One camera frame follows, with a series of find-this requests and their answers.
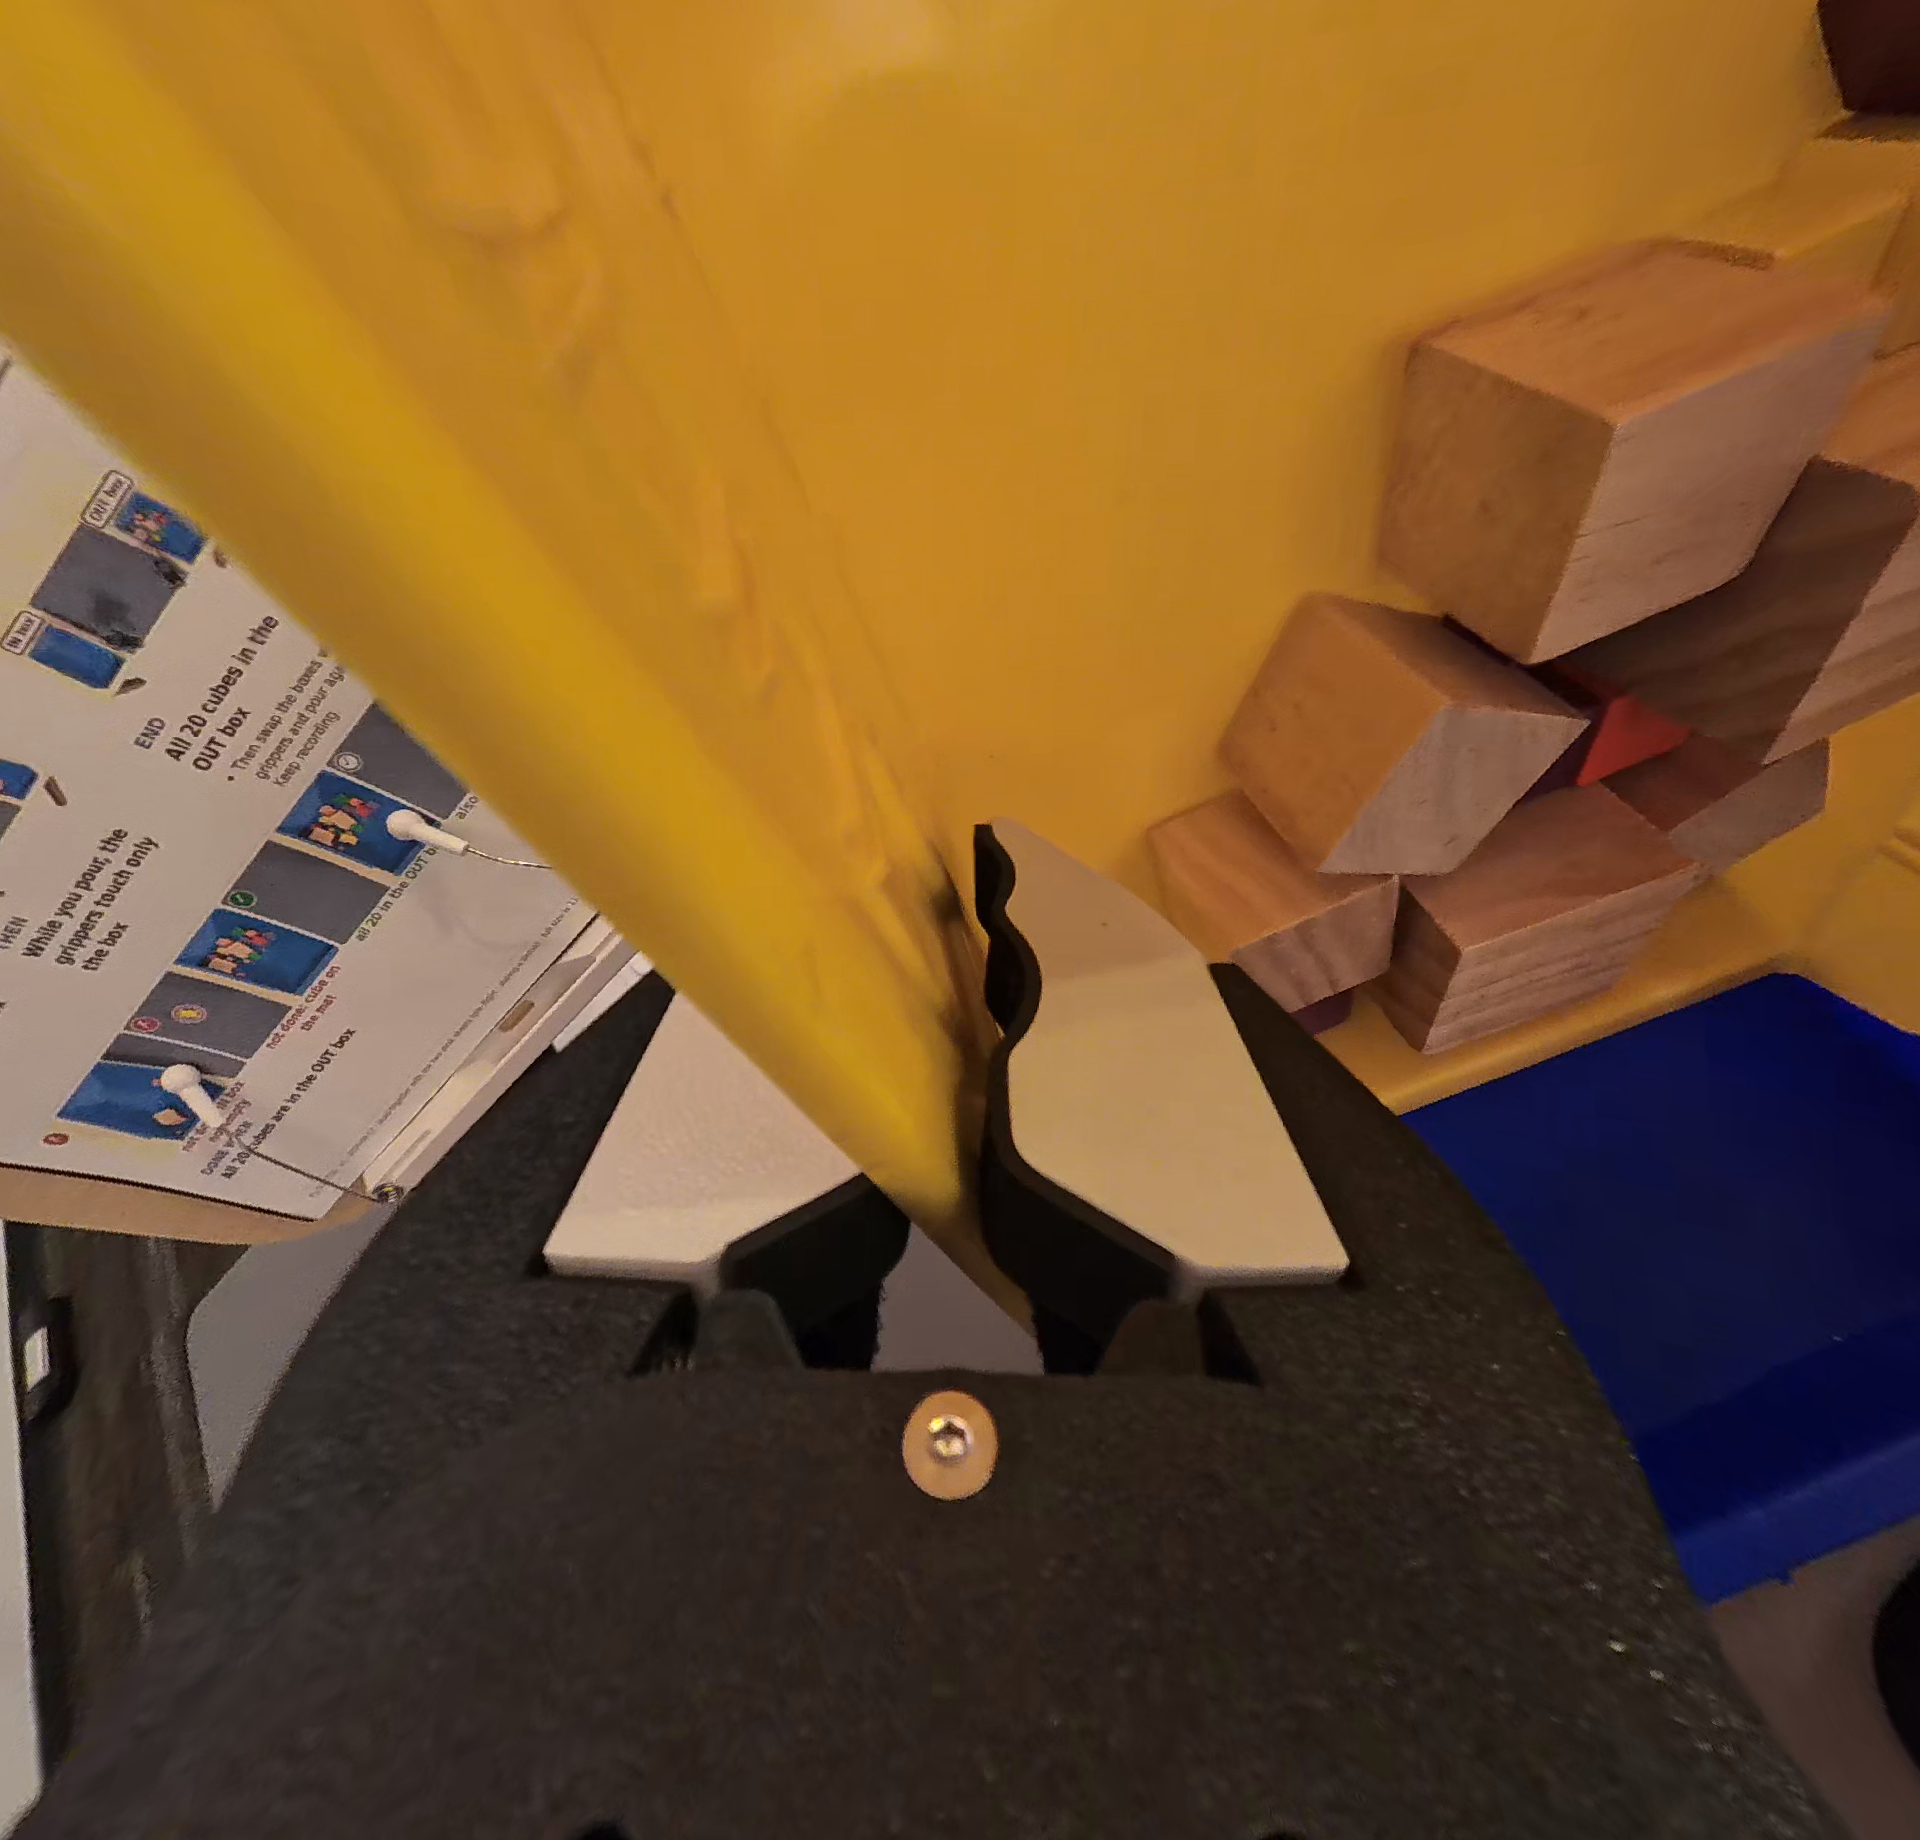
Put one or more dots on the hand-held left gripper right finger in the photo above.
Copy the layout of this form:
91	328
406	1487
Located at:
1139	1105

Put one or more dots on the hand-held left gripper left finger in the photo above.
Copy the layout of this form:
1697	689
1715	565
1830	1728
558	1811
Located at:
678	1165

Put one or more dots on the blue plastic box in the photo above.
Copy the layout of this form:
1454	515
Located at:
1725	1270

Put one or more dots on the yellow plastic box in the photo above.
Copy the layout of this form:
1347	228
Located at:
902	372

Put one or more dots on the pile of wooden cubes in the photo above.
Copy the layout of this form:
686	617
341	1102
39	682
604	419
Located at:
1575	427

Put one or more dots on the white instruction poster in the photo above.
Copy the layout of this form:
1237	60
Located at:
91	898

